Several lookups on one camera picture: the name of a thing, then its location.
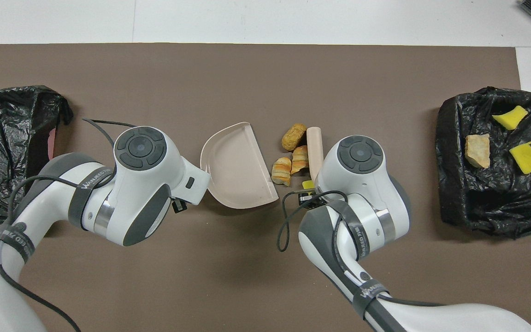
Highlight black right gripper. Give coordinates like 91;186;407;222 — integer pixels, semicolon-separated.
299;190;326;208

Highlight pale striped croissant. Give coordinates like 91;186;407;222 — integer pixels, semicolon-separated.
271;157;292;187

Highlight orange striped croissant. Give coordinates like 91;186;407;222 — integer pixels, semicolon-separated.
290;145;310;175

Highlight beige hand brush black bristles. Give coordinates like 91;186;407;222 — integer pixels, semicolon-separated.
306;126;325;185

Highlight brown oval bread roll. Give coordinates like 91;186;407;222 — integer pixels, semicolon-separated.
281;123;308;152

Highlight beige plastic dustpan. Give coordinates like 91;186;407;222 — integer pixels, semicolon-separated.
200;121;280;210

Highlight pale bread chunk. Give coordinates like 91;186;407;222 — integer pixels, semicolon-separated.
465;134;491;169

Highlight yellow wedge sponge piece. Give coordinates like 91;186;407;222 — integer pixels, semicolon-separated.
491;105;529;131

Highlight yellow and green sponge piece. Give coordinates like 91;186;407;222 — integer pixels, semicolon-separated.
508;141;531;175

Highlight black bag-lined trash bin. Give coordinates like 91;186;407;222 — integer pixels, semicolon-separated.
435;86;531;239

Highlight brown paper table mat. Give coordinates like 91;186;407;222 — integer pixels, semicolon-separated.
0;43;531;332

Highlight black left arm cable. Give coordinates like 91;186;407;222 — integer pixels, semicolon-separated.
0;118;137;332

